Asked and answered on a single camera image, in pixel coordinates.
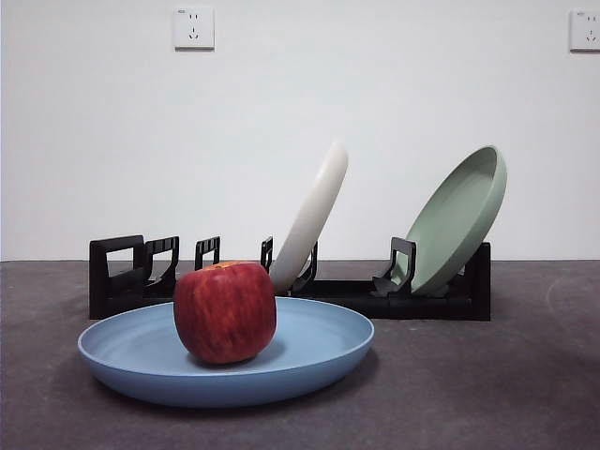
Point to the white plate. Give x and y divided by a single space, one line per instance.
314 206

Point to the black plate rack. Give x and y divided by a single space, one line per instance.
422 309

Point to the blue plate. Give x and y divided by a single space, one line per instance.
140 365

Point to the white wall socket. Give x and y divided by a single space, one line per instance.
586 30
194 28

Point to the green plate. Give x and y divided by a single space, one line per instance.
454 225

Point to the red apple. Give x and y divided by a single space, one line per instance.
225 314

